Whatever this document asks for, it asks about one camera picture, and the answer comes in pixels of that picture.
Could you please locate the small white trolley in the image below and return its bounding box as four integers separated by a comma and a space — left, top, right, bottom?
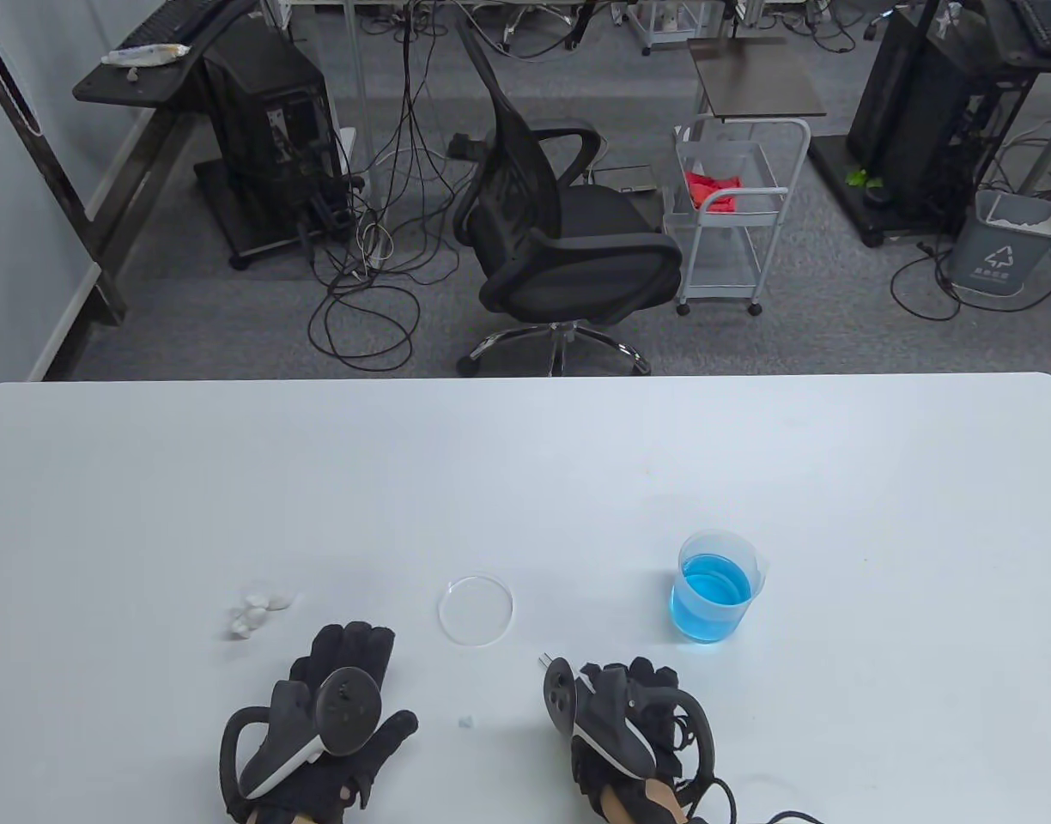
626, 0, 726, 58

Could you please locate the white metal post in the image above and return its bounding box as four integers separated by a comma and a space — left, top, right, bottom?
343, 0, 380, 224

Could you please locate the black wheeled platform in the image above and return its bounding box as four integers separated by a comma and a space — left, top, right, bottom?
807, 133, 981, 248
193, 159, 365, 271

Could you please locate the black workstation stand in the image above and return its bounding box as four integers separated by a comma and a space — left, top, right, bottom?
73, 0, 264, 327

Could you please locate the clear glass culture dish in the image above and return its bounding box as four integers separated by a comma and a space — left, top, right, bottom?
438, 573, 516, 646

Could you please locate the black computer tower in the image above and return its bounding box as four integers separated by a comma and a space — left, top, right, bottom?
847, 0, 1020, 220
201, 15, 348, 248

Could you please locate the black floor cable bundle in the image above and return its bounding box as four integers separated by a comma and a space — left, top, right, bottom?
298, 0, 492, 374

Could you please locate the grey trash bin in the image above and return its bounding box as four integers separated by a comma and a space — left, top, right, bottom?
948, 189, 1051, 299

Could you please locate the white plastic packet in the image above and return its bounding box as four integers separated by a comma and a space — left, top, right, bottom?
101, 43, 190, 68

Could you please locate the black white tracking controller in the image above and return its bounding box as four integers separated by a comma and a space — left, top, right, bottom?
543, 657, 717, 795
219, 666, 383, 808

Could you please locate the black frame pole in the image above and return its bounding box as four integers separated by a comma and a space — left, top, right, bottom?
0, 0, 130, 327

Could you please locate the black metal desk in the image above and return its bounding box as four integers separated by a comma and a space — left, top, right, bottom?
963, 0, 1051, 200

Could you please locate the black flat device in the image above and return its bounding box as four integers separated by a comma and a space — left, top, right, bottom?
592, 165, 661, 195

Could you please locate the black controller cable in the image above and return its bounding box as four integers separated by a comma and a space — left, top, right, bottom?
671, 712, 844, 824

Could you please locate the red cloth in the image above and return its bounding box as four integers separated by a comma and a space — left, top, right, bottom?
684, 172, 743, 214

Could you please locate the person's right forearm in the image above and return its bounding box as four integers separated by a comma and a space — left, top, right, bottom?
598, 777, 694, 824

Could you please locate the black mesh office chair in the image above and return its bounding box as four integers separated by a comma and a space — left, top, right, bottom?
453, 17, 685, 379

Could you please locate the black keyboard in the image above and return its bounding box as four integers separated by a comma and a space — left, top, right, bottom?
113, 0, 234, 49
1011, 0, 1051, 58

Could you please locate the person's left hand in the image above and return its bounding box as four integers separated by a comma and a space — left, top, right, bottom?
225, 622, 419, 824

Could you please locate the dark brown side table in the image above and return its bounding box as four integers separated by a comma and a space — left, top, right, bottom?
687, 36, 827, 121

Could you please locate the person's right hand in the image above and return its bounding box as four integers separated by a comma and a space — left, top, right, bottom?
570, 657, 702, 824

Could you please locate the white crumpled trash paper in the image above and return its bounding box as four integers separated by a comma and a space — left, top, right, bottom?
989, 210, 1051, 238

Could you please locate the clear beaker blue dye solution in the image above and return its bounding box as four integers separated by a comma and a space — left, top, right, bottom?
670, 530, 769, 645

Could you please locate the white cotton ball clump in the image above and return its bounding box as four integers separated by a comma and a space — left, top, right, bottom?
228, 582, 305, 641

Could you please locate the black looped floor cable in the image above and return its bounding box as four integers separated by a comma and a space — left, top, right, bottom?
889, 245, 1051, 323

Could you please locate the white rolling cart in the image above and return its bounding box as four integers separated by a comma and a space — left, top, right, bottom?
673, 116, 812, 317

